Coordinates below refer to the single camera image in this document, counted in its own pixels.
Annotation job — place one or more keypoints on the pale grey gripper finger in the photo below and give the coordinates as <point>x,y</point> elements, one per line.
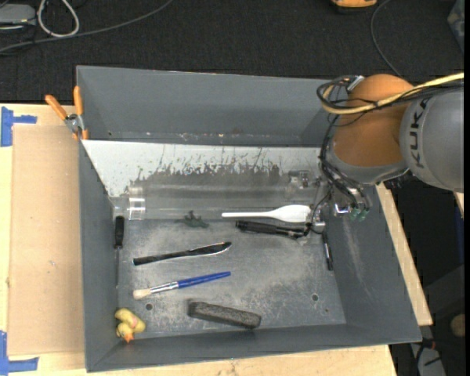
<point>318,224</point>

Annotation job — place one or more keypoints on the white plastic spoon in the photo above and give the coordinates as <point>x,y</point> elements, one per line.
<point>291,212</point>

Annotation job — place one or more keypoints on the brown cardboard board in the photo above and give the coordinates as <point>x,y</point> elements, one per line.
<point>43,229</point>

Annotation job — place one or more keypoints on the black plastic knife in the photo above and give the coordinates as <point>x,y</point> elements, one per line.
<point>180,254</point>

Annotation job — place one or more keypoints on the long clear plastic tube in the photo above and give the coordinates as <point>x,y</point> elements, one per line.
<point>188,200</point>

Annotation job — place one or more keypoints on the dark grey sponge block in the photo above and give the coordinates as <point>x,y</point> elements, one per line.
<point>223,314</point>

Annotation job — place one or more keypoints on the yellow rubber duck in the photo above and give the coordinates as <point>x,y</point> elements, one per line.
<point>128,323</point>

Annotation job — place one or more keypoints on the grey metal bin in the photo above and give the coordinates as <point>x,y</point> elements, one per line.
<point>227,104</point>

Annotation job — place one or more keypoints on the green toy soldier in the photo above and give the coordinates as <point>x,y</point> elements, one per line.
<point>192,221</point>

